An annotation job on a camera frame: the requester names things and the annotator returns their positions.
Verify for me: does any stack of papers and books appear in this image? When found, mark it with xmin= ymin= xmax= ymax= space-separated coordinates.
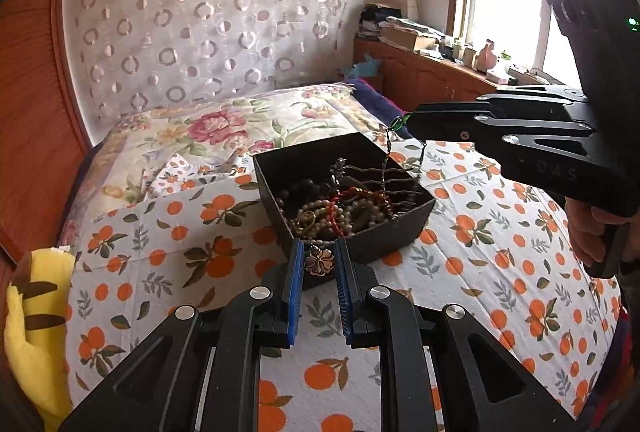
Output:
xmin=356 ymin=3 xmax=446 ymax=52

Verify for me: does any circle pattern sheer curtain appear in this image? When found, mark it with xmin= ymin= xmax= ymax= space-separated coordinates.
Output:
xmin=63 ymin=0 xmax=349 ymax=137

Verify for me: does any brown wooden bead bracelet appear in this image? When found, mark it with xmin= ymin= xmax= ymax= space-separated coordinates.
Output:
xmin=276 ymin=177 xmax=336 ymax=213

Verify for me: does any green bead chain necklace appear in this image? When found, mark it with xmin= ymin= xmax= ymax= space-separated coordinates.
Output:
xmin=380 ymin=113 xmax=428 ymax=218

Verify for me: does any dark blue blanket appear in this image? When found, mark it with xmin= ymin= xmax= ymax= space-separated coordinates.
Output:
xmin=346 ymin=78 xmax=406 ymax=144

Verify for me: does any black square jewelry box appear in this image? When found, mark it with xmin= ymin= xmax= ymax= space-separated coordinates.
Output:
xmin=253 ymin=133 xmax=435 ymax=264

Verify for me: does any pink figurine on sill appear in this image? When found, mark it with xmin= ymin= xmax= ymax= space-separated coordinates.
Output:
xmin=475 ymin=39 xmax=498 ymax=74

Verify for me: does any copper flower pendant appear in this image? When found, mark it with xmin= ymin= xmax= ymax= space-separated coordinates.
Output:
xmin=305 ymin=245 xmax=334 ymax=277

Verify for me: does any cream pearl bead necklace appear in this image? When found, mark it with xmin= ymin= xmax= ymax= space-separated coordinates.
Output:
xmin=284 ymin=196 xmax=392 ymax=243

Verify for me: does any orange print bed sheet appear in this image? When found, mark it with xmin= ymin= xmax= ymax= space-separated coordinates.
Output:
xmin=66 ymin=141 xmax=622 ymax=431

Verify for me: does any teal cloth item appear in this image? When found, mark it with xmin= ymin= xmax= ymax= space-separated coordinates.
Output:
xmin=343 ymin=54 xmax=382 ymax=79

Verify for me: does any red cord bracelet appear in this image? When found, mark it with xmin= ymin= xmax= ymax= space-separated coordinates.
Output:
xmin=324 ymin=189 xmax=392 ymax=239

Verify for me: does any yellow plush toy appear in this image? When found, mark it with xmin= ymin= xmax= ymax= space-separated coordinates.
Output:
xmin=3 ymin=247 xmax=75 ymax=431

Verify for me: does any floral quilt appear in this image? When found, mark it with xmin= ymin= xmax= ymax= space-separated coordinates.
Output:
xmin=58 ymin=82 xmax=378 ymax=247

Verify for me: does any right hand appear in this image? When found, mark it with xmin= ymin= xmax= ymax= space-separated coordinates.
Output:
xmin=565 ymin=198 xmax=631 ymax=265

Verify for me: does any wooden side cabinet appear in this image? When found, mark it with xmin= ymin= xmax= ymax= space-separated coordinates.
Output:
xmin=352 ymin=38 xmax=497 ymax=111

